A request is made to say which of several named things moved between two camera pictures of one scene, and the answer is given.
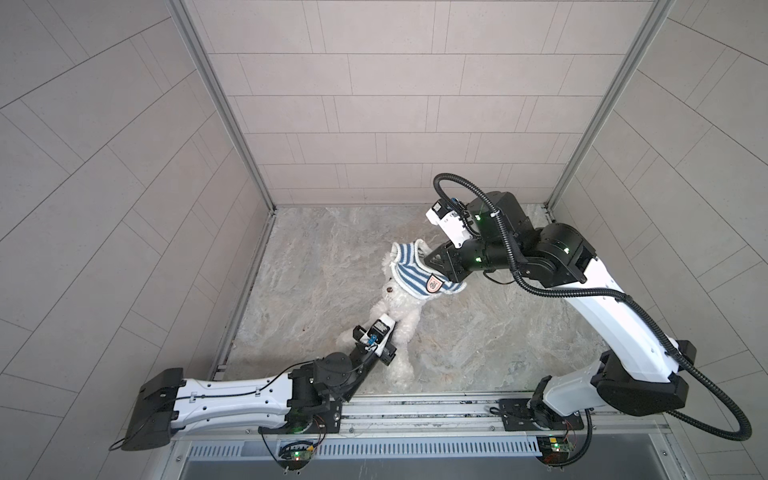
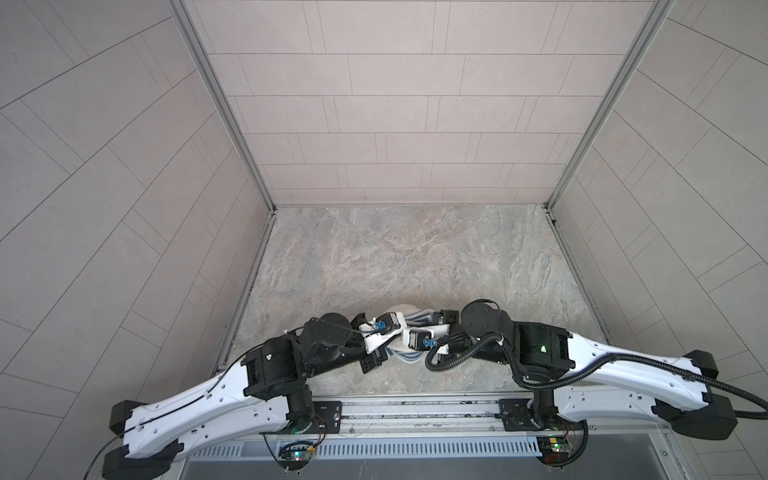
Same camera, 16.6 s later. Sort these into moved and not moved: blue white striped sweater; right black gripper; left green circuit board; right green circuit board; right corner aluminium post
Moved: right black gripper; blue white striped sweater
Not moved: right corner aluminium post; left green circuit board; right green circuit board
